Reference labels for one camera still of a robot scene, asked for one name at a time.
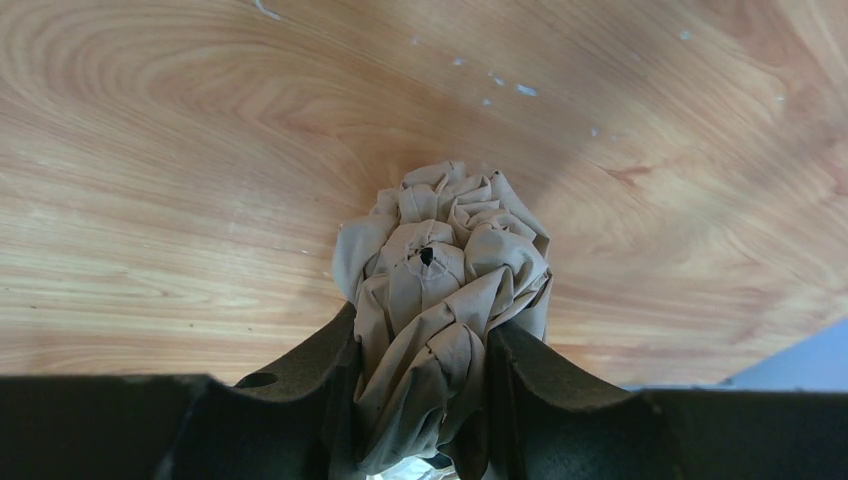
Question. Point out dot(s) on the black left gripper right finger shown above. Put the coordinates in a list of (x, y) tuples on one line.
[(550, 419)]

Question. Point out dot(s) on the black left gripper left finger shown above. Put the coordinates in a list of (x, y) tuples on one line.
[(278, 422)]

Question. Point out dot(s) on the beige umbrella with black shaft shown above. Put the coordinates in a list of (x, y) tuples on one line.
[(438, 263)]

